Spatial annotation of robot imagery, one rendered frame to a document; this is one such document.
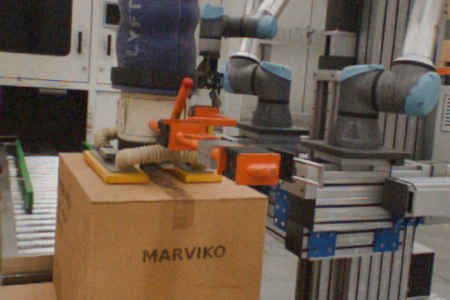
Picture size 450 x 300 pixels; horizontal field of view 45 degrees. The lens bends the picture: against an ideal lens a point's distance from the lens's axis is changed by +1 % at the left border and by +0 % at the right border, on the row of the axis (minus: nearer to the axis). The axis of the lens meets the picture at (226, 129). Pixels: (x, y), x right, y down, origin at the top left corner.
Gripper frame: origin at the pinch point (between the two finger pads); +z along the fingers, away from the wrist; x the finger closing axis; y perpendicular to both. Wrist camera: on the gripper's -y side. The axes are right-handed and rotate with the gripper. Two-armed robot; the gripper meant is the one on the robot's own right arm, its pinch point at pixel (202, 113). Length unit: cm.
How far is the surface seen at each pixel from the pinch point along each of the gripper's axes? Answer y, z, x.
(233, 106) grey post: -283, 17, 144
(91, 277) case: 60, 29, -46
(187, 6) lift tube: 39, -30, -22
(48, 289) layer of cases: 6, 53, -48
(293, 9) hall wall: -887, -161, 555
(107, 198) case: 59, 13, -43
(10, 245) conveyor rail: -20, 48, -57
